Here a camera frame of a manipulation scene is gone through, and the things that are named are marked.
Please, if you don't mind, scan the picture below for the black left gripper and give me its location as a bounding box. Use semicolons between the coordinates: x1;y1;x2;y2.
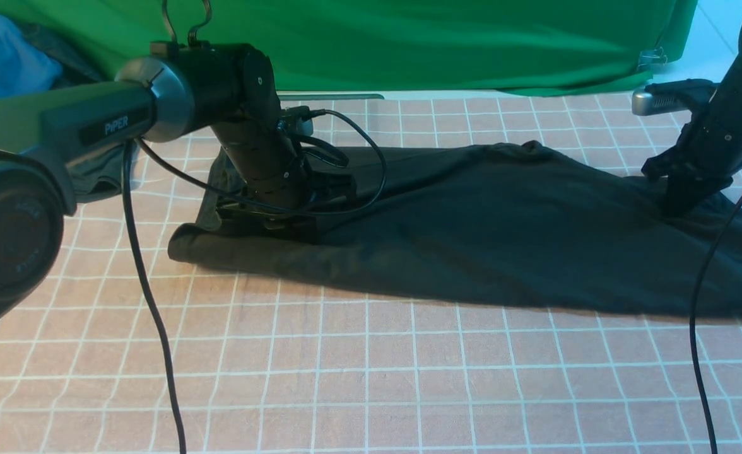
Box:
217;161;357;243

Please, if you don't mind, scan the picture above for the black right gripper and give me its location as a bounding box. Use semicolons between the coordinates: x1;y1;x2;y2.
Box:
641;129;742;218

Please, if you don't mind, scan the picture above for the dark gray long-sleeved shirt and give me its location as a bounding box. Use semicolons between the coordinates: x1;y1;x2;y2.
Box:
167;143;734;317

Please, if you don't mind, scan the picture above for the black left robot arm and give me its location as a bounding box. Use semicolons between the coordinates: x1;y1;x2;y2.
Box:
0;42;356;318

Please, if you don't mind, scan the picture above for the clear binder clip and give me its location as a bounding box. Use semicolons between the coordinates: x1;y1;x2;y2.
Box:
637;47;668;72

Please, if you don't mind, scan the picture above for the green backdrop cloth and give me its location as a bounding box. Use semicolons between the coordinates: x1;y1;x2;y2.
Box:
0;1;696;97

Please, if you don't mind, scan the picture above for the dark crumpled garment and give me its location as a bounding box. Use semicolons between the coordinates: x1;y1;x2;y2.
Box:
17;22;139;204

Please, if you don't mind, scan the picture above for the pink grid tablecloth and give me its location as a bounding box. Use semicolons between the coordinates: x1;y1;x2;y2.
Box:
0;93;742;454

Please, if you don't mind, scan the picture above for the blue crumpled garment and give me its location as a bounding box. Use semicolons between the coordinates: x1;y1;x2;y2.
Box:
0;15;62;98

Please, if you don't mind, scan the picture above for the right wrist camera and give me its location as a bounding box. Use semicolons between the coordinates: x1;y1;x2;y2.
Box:
632;79;718;116

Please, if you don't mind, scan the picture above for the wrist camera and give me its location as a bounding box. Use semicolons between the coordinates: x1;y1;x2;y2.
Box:
278;106;314;137
632;79;718;116

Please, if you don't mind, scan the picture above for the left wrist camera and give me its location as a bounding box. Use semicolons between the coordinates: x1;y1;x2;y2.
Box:
278;106;314;137

